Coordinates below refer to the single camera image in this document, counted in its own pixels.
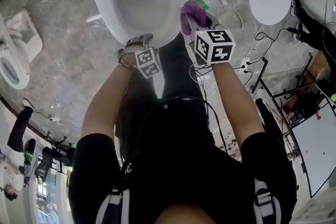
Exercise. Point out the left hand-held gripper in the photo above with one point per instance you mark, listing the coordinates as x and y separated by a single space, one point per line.
147 63

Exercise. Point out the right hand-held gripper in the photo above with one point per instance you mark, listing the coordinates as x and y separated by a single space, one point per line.
215 47

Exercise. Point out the purple cloth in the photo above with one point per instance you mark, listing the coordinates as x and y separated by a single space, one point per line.
194 9

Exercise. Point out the person's right forearm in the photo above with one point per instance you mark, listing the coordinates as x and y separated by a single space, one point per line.
233 102

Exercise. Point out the person's left forearm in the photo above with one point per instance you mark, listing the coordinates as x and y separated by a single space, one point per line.
105 102

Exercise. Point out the white toilet with labelled tank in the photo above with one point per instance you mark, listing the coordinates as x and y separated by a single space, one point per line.
15 68

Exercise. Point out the green bottle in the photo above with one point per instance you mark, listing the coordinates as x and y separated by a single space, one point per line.
199 2

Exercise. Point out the person's black trousers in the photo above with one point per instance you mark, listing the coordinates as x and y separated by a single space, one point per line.
176 73

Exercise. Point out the white power strip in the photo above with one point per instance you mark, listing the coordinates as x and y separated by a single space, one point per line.
245 63

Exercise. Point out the person's black shirt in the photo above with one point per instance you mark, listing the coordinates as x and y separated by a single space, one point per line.
183 165

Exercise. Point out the white power adapter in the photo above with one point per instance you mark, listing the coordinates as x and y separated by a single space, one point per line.
53 119

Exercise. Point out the black office chair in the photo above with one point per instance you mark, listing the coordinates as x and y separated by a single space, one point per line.
42 165

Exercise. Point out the person's chin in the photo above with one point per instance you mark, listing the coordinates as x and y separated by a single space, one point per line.
194 216

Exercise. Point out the black framed mirror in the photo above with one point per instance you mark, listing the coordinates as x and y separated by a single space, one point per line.
315 152

